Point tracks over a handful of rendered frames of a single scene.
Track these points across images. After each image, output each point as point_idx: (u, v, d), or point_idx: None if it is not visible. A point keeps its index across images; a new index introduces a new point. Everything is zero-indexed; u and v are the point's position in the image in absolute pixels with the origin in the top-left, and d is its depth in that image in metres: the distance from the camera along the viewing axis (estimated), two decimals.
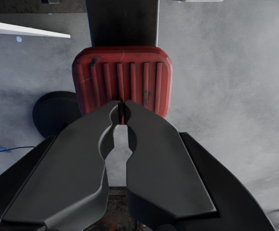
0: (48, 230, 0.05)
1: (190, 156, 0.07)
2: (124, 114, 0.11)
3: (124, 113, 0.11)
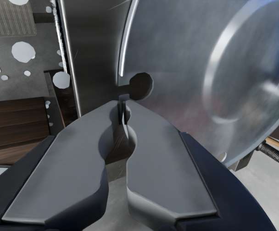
0: (48, 230, 0.05)
1: (190, 156, 0.07)
2: (125, 114, 0.11)
3: (125, 113, 0.11)
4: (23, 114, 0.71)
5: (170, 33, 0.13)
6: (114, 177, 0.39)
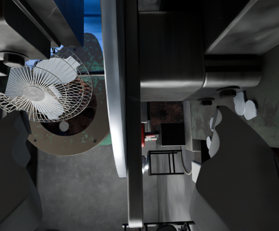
0: (48, 230, 0.05)
1: None
2: (214, 118, 0.11)
3: (214, 118, 0.11)
4: None
5: None
6: None
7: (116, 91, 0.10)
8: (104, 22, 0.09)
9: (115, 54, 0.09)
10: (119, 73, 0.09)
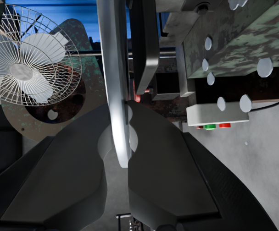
0: (48, 230, 0.05)
1: (192, 156, 0.07)
2: (126, 113, 0.11)
3: (126, 112, 0.11)
4: None
5: None
6: None
7: (117, 100, 0.10)
8: (103, 31, 0.08)
9: (115, 64, 0.09)
10: (119, 83, 0.09)
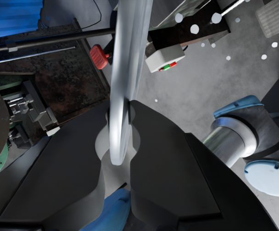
0: (48, 230, 0.05)
1: (194, 156, 0.07)
2: (129, 113, 0.11)
3: (129, 112, 0.11)
4: None
5: None
6: None
7: (120, 100, 0.10)
8: (119, 31, 0.08)
9: (125, 65, 0.09)
10: (125, 84, 0.09)
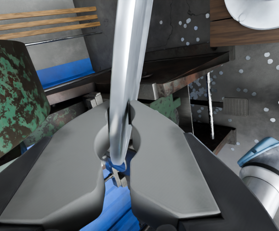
0: (48, 230, 0.05)
1: (194, 156, 0.07)
2: (129, 113, 0.11)
3: (129, 112, 0.11)
4: None
5: None
6: (145, 86, 0.67)
7: (119, 100, 0.10)
8: (119, 31, 0.08)
9: (124, 65, 0.09)
10: (125, 84, 0.09)
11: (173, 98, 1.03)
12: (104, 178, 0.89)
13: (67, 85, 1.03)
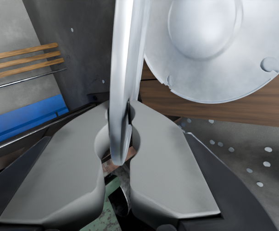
0: (48, 230, 0.05)
1: (194, 156, 0.07)
2: (129, 113, 0.11)
3: (129, 112, 0.11)
4: None
5: None
6: None
7: (119, 100, 0.10)
8: (117, 30, 0.08)
9: (123, 65, 0.09)
10: (124, 84, 0.09)
11: (126, 161, 0.80)
12: None
13: None
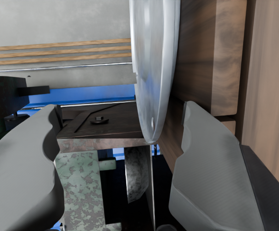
0: (48, 230, 0.05)
1: (247, 172, 0.07)
2: (183, 114, 0.11)
3: (183, 113, 0.11)
4: None
5: (147, 115, 0.26)
6: None
7: (169, 73, 0.13)
8: (166, 19, 0.11)
9: (171, 44, 0.12)
10: (172, 59, 0.12)
11: (147, 156, 0.81)
12: None
13: (77, 106, 1.16)
